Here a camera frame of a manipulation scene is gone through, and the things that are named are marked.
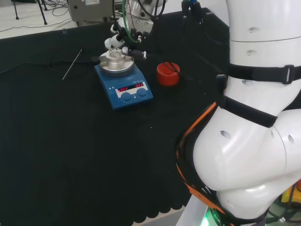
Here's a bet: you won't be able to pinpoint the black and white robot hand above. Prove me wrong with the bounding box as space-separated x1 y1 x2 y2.
104 17 155 60

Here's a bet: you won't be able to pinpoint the heater with blue base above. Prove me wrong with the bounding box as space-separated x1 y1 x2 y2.
91 50 154 113

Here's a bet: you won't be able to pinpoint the grey equipment box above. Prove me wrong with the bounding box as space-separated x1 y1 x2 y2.
67 0 116 27

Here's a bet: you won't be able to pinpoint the thin glass rod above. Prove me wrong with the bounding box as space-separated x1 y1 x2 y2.
62 48 83 81

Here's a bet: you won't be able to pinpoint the black tripod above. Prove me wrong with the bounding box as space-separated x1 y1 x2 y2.
11 0 49 25

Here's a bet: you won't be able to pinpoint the black bench cloth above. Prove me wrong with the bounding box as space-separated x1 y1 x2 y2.
0 7 230 226

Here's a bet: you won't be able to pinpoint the yellow stop button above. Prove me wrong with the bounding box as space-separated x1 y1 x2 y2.
280 178 301 208

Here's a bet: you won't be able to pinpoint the green cable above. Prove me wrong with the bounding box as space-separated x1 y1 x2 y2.
121 0 138 44

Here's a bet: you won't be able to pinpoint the orange-red ribbed flask ring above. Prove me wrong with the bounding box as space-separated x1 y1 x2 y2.
156 62 181 88

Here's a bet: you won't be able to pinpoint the black floor cables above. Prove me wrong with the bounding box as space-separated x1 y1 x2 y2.
46 0 72 27

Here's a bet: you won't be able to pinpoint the orange cable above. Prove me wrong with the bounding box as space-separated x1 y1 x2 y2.
175 102 227 214

